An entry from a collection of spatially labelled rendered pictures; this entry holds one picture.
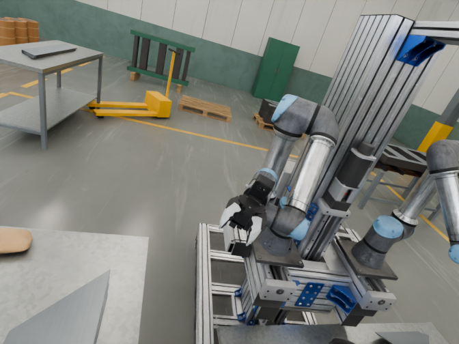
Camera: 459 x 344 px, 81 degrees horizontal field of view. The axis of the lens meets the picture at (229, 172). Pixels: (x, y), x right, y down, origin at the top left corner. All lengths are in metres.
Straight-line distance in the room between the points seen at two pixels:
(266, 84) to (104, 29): 5.56
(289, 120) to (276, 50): 8.87
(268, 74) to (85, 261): 9.27
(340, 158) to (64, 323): 1.14
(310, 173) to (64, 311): 0.81
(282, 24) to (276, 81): 1.86
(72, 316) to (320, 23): 10.65
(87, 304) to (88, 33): 10.17
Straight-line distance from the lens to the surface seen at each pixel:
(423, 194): 1.51
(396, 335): 1.83
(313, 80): 11.11
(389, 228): 1.43
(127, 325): 0.91
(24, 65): 3.64
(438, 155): 1.35
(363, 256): 1.50
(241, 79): 10.41
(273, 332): 1.48
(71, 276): 1.01
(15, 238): 1.10
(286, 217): 0.89
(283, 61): 9.96
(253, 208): 0.68
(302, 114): 1.00
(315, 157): 0.96
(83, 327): 0.89
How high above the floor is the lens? 1.83
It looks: 27 degrees down
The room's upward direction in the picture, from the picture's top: 18 degrees clockwise
